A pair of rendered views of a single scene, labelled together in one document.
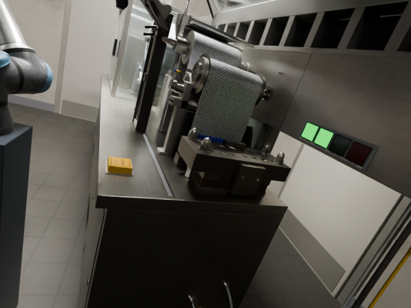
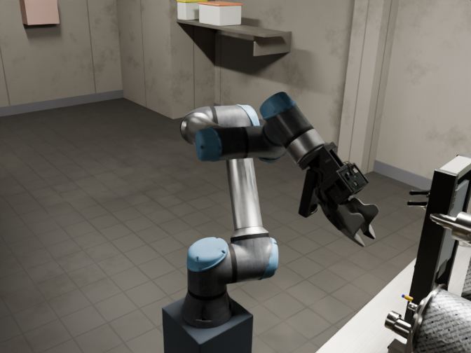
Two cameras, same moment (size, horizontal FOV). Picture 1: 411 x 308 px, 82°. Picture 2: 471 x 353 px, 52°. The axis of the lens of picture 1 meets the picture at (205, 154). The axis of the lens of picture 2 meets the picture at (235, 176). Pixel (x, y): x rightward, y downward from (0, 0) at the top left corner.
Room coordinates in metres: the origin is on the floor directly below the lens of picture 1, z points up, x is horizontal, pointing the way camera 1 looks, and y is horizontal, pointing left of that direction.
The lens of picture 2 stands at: (0.33, -0.45, 1.86)
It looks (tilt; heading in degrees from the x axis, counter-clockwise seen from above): 24 degrees down; 70
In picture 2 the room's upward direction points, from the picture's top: 1 degrees clockwise
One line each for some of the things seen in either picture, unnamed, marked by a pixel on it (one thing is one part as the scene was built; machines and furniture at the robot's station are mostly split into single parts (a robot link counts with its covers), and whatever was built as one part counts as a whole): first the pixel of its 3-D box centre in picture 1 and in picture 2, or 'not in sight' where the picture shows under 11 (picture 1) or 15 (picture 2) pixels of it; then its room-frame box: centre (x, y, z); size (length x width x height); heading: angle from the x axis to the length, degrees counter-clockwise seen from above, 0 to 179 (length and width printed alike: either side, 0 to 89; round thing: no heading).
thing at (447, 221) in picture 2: (168, 40); (444, 220); (1.11, 0.31, 1.33); 0.06 x 0.03 x 0.03; 118
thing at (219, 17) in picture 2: not in sight; (219, 13); (2.07, 5.07, 1.37); 0.41 x 0.34 x 0.23; 110
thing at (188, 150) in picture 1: (235, 159); not in sight; (0.85, -0.11, 1.00); 0.40 x 0.16 x 0.06; 118
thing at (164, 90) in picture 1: (174, 74); not in sight; (1.61, 0.36, 1.18); 0.14 x 0.14 x 0.57
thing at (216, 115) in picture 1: (222, 121); not in sight; (0.93, -0.02, 1.11); 0.23 x 0.01 x 0.18; 118
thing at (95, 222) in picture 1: (136, 161); not in sight; (1.78, 0.51, 0.43); 2.52 x 0.64 x 0.86; 28
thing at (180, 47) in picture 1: (181, 45); (470, 229); (1.14, 0.25, 1.33); 0.06 x 0.06 x 0.06; 28
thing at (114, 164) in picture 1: (119, 165); not in sight; (0.68, 0.25, 0.91); 0.07 x 0.07 x 0.02; 28
